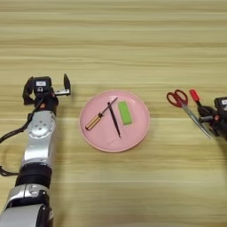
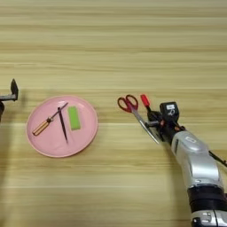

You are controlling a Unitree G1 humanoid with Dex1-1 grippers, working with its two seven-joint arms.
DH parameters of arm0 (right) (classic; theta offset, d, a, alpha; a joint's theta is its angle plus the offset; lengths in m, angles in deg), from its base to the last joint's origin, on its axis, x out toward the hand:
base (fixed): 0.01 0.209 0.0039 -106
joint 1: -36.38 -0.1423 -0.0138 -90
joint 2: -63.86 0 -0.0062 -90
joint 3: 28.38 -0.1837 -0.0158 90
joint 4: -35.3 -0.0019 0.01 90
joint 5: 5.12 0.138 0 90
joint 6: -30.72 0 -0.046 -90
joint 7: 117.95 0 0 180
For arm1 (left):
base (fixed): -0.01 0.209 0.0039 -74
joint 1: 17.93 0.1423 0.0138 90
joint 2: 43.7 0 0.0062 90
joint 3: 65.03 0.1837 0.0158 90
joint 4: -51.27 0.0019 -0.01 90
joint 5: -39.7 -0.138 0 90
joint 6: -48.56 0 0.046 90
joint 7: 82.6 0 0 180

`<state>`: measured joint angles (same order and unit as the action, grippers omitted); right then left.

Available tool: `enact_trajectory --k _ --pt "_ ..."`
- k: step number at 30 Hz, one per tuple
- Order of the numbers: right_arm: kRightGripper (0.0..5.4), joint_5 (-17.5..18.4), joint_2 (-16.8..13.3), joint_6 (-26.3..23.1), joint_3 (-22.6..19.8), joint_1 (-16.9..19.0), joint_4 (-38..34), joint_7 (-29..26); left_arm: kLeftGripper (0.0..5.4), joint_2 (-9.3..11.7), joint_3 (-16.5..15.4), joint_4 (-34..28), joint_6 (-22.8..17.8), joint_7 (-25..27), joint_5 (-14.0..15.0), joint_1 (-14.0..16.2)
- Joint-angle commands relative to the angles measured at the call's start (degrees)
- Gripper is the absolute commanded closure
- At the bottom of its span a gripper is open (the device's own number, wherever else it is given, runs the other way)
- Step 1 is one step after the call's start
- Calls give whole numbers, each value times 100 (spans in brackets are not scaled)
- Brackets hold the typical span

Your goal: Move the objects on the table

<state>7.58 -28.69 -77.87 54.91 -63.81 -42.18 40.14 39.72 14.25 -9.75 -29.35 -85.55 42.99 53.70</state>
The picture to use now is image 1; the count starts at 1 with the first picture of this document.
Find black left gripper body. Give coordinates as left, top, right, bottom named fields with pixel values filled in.
left=34, top=88, right=72, bottom=114

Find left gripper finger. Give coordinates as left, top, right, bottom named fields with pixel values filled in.
left=22, top=75, right=35, bottom=106
left=63, top=73, right=72, bottom=96

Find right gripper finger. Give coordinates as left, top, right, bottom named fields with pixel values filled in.
left=197, top=105, right=216, bottom=118

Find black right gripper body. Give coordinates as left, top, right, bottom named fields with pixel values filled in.
left=199, top=111, right=227, bottom=137

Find red marker pen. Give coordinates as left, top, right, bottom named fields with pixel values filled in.
left=189, top=89, right=206, bottom=110

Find black pen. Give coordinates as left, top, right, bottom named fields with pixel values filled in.
left=107, top=101, right=121, bottom=138

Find pink round plate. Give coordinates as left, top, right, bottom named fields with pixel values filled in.
left=78, top=90, right=151, bottom=153

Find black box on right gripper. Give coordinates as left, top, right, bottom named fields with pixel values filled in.
left=214, top=96, right=227, bottom=113

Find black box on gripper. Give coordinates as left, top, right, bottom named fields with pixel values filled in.
left=33, top=75, right=53, bottom=92
left=214, top=96, right=227, bottom=113

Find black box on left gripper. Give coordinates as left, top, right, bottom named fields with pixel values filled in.
left=33, top=75, right=53, bottom=92

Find green rectangular eraser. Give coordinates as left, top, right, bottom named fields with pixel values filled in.
left=117, top=100, right=134, bottom=126

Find red handled scissors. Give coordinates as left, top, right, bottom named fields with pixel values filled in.
left=166, top=89, right=214, bottom=140

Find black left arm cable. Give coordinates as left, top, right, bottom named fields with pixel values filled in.
left=0, top=97, right=45, bottom=177

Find wooden handle screwdriver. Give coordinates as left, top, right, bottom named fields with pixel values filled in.
left=84, top=97, right=119, bottom=131

